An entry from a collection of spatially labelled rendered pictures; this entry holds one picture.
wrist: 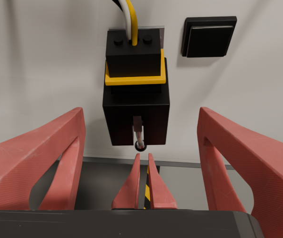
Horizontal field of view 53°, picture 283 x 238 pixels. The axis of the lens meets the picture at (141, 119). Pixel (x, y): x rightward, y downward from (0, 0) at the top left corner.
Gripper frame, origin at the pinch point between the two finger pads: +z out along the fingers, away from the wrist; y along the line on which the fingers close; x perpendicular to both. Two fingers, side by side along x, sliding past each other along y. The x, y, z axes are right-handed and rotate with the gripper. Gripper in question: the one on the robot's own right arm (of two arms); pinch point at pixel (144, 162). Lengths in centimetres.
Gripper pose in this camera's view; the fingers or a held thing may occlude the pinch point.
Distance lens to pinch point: 31.1
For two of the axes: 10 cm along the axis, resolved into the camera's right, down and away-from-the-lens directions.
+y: -10.0, 0.0, 0.1
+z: 0.1, -7.6, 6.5
